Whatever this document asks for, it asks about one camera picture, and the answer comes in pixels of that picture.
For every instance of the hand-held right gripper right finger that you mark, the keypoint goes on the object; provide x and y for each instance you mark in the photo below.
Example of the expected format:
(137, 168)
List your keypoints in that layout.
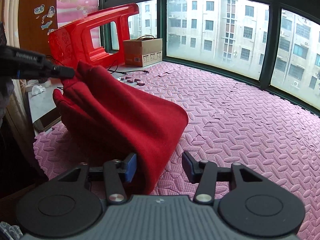
(190, 167)

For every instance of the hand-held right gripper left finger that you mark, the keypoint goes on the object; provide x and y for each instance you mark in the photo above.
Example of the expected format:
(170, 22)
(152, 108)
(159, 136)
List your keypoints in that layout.
(130, 167)

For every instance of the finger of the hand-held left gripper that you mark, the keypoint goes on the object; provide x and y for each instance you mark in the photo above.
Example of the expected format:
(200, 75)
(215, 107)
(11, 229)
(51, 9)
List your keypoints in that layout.
(62, 72)

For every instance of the red sweatpants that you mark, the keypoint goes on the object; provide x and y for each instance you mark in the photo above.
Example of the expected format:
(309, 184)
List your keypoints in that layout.
(125, 120)

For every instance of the person's left hand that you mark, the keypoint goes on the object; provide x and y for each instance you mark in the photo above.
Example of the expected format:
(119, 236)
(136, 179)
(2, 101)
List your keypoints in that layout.
(5, 97)

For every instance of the crumpled white tissue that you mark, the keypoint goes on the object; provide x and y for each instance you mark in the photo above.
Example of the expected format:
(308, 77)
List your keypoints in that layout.
(37, 90)

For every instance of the red plastic stool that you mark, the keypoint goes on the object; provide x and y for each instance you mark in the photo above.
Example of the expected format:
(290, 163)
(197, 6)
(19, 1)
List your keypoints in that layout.
(75, 42)

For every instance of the beige curtain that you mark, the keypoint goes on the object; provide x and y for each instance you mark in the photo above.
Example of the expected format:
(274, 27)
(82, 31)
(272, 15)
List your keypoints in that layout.
(12, 17)

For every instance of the black smartphone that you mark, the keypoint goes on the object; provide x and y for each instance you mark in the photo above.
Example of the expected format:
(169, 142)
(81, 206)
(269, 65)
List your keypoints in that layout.
(47, 122)

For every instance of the panda sticker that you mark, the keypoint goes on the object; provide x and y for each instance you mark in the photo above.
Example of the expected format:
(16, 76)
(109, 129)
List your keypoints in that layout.
(39, 9)

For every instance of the cartoon figure sticker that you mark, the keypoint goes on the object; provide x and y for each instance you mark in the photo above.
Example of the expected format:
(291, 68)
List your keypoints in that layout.
(50, 12)

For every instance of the pink foam floor mat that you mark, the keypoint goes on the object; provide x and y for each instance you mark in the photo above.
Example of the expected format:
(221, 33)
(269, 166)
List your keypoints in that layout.
(237, 130)

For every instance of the brown cardboard box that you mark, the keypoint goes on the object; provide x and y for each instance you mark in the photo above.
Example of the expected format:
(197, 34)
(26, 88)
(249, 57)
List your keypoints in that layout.
(132, 52)

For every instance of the blue patterned cloth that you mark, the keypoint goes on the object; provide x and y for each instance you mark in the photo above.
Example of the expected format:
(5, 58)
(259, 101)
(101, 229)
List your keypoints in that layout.
(8, 231)

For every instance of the beige apartment building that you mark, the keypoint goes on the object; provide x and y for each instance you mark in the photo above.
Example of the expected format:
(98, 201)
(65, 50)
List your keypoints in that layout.
(212, 30)

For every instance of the dark green window frame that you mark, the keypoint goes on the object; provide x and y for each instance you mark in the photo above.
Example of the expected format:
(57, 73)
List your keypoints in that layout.
(162, 30)

